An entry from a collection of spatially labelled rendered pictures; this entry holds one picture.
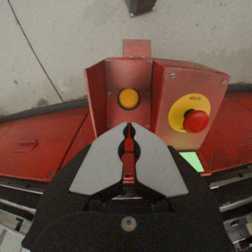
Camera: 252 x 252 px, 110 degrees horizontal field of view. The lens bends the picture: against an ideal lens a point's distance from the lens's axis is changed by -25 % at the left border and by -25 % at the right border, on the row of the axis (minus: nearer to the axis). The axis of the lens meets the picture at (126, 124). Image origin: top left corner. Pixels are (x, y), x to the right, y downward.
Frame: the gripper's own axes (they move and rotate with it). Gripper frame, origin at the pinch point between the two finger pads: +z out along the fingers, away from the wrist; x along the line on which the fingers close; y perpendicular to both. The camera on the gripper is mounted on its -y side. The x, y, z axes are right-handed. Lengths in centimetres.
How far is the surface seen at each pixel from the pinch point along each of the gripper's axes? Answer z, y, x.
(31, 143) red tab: 31, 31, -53
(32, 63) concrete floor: 83, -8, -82
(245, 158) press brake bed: 10.8, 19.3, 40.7
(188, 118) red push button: 3.2, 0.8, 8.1
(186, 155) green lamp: 4.9, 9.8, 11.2
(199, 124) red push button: 2.9, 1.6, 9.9
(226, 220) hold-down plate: -3.9, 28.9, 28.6
